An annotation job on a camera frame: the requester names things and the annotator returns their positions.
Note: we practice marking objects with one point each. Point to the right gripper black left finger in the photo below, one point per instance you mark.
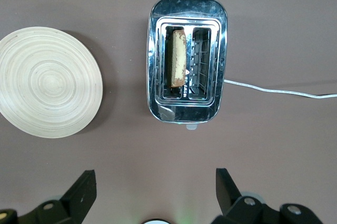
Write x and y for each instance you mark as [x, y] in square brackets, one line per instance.
[76, 203]

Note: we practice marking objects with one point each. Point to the chrome two-slot toaster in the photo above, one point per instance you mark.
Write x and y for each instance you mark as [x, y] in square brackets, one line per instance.
[184, 10]

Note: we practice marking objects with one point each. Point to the brown toast slice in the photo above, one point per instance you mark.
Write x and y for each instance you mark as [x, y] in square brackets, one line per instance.
[177, 58]

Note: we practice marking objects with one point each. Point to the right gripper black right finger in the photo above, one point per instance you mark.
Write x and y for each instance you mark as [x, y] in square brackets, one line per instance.
[231, 203]

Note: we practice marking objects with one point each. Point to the round wooden plate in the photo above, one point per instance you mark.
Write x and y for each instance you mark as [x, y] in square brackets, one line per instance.
[50, 81]

